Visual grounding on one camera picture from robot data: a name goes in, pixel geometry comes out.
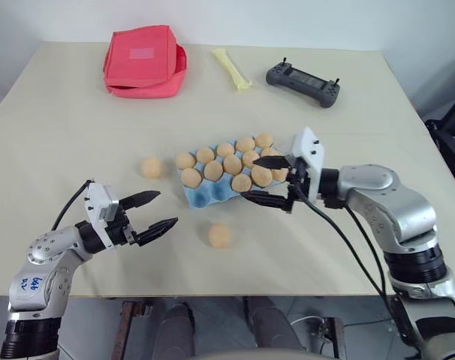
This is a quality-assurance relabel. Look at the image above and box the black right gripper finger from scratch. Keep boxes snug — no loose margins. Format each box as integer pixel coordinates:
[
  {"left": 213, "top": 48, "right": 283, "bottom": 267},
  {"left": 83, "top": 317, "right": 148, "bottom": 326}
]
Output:
[
  {"left": 252, "top": 154, "right": 291, "bottom": 171},
  {"left": 239, "top": 189, "right": 294, "bottom": 215}
]

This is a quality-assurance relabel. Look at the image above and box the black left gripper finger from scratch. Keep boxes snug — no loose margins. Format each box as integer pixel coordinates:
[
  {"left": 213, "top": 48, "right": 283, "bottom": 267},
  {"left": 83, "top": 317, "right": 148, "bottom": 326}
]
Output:
[
  {"left": 118, "top": 190, "right": 162, "bottom": 212},
  {"left": 136, "top": 216, "right": 179, "bottom": 248}
]

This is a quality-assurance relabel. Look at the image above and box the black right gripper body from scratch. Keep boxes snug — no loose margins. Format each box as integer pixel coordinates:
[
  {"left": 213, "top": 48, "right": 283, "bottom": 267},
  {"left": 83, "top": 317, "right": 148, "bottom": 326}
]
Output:
[{"left": 285, "top": 156, "right": 312, "bottom": 206}]

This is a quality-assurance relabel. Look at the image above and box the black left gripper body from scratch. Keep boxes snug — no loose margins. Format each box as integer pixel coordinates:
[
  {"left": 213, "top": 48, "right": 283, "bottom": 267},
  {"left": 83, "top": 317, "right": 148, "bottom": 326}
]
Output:
[{"left": 106, "top": 208, "right": 142, "bottom": 248}]

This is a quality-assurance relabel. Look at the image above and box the blue egg carton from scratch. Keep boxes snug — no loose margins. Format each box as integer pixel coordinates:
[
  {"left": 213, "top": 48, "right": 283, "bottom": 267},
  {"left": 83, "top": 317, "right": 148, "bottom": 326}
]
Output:
[{"left": 179, "top": 136, "right": 289, "bottom": 209}]

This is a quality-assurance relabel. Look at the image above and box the grey handheld controller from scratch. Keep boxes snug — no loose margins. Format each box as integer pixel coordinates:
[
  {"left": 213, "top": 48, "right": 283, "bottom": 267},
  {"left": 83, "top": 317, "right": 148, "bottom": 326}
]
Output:
[{"left": 265, "top": 56, "right": 342, "bottom": 110}]

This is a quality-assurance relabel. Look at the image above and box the rusty metal table leg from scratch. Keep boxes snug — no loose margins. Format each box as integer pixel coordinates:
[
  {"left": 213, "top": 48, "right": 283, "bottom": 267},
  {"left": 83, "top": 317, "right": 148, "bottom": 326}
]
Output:
[
  {"left": 110, "top": 298, "right": 154, "bottom": 360},
  {"left": 316, "top": 316, "right": 349, "bottom": 360}
]

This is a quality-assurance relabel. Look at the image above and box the yellow plastic tool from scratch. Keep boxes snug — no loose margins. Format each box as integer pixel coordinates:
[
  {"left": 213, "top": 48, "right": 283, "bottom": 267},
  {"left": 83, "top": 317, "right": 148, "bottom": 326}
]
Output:
[{"left": 211, "top": 47, "right": 255, "bottom": 92}]

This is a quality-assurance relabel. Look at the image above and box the dark rounded shape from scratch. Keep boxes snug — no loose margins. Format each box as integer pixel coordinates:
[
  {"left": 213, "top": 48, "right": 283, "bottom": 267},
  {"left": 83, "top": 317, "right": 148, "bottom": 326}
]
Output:
[
  {"left": 158, "top": 302, "right": 197, "bottom": 360},
  {"left": 243, "top": 295, "right": 308, "bottom": 360}
]

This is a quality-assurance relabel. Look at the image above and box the red fabric bag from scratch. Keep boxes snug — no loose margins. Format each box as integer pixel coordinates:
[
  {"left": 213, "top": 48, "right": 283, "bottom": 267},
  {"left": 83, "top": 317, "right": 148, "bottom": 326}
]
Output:
[{"left": 102, "top": 24, "right": 188, "bottom": 100}]

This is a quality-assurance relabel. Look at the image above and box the black chair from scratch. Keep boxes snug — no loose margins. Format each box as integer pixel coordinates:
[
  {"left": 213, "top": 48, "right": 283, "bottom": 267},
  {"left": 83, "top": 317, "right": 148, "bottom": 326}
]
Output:
[{"left": 423, "top": 84, "right": 455, "bottom": 182}]

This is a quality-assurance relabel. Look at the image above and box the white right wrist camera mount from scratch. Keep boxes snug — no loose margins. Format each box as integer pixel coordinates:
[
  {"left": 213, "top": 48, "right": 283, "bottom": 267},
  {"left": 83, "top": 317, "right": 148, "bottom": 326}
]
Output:
[{"left": 286, "top": 126, "right": 327, "bottom": 206}]

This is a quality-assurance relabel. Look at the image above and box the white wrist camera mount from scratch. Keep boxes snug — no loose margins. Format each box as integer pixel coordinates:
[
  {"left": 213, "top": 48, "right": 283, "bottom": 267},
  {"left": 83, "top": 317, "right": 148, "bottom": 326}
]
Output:
[
  {"left": 286, "top": 126, "right": 327, "bottom": 206},
  {"left": 83, "top": 181, "right": 121, "bottom": 250}
]

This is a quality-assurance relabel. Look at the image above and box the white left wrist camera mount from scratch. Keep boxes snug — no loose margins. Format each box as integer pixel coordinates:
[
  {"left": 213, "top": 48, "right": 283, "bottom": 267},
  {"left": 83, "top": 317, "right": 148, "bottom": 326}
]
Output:
[{"left": 83, "top": 181, "right": 121, "bottom": 250}]

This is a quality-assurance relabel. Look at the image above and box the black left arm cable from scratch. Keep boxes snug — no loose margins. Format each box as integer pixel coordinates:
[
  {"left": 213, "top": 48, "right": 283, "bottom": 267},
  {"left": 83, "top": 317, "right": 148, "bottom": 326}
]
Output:
[{"left": 50, "top": 179, "right": 94, "bottom": 232}]

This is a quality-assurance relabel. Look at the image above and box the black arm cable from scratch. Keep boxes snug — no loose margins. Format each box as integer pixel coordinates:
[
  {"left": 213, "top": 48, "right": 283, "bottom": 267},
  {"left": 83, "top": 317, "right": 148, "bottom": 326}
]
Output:
[
  {"left": 343, "top": 204, "right": 390, "bottom": 301},
  {"left": 297, "top": 196, "right": 405, "bottom": 338},
  {"left": 50, "top": 179, "right": 94, "bottom": 232}
]

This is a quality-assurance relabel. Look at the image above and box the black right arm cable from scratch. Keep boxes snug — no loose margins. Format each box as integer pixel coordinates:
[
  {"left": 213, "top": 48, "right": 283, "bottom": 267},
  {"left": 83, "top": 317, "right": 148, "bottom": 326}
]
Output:
[
  {"left": 343, "top": 204, "right": 390, "bottom": 301},
  {"left": 297, "top": 196, "right": 405, "bottom": 338}
]

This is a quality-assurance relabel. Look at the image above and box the white floor cable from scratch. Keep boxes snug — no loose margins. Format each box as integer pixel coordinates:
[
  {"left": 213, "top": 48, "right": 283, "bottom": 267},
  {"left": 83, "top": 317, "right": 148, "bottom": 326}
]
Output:
[{"left": 289, "top": 313, "right": 326, "bottom": 328}]

